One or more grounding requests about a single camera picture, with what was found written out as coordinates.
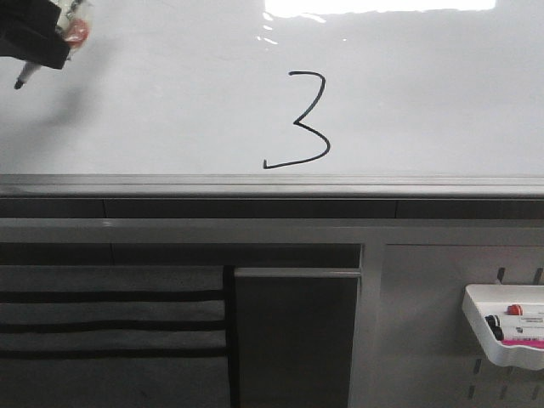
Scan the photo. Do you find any white plastic marker tray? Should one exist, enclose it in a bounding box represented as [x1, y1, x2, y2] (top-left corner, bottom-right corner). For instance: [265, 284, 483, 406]
[462, 284, 543, 371]

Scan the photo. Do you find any black capped marker lower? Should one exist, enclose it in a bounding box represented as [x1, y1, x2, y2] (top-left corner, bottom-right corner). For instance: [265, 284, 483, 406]
[490, 325, 544, 343]

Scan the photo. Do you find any white whiteboard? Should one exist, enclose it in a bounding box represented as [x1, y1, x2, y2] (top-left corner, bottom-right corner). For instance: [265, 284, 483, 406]
[1, 1, 543, 177]

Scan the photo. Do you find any black whiteboard marker with magnet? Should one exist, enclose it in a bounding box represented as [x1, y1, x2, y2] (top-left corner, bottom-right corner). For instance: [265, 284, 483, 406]
[14, 0, 92, 89]

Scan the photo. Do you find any black capped marker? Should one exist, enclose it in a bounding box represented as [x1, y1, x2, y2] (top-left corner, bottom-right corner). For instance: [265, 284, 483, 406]
[490, 325, 544, 343]
[485, 314, 544, 328]

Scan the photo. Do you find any black capped marker upper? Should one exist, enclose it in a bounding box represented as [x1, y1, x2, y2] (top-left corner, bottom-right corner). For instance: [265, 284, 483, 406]
[485, 314, 544, 328]

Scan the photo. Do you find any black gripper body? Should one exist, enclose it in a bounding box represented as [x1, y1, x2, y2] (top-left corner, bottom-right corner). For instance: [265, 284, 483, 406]
[1, 0, 60, 37]

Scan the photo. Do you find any grey aluminium whiteboard tray rail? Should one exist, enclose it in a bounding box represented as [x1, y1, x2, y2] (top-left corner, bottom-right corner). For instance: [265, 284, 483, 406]
[1, 173, 543, 199]

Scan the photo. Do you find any grey pegboard panel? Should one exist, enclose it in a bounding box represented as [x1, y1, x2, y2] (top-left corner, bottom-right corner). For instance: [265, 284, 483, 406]
[375, 245, 543, 407]

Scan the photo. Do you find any dark grey cabinet panel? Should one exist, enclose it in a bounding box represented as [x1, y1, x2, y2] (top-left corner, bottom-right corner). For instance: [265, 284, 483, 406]
[235, 272, 359, 407]

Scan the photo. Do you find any red capped marker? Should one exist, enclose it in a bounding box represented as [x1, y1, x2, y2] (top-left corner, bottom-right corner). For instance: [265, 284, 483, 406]
[507, 303, 544, 316]

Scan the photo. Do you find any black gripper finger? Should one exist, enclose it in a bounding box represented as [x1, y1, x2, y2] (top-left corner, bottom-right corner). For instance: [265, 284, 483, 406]
[1, 23, 70, 70]

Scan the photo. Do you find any pink whiteboard eraser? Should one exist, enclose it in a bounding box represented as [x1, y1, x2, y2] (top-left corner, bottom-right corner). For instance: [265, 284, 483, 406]
[501, 339, 544, 349]

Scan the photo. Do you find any grey fabric pocket organizer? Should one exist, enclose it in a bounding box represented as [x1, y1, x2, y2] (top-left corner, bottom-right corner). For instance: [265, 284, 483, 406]
[1, 265, 240, 407]

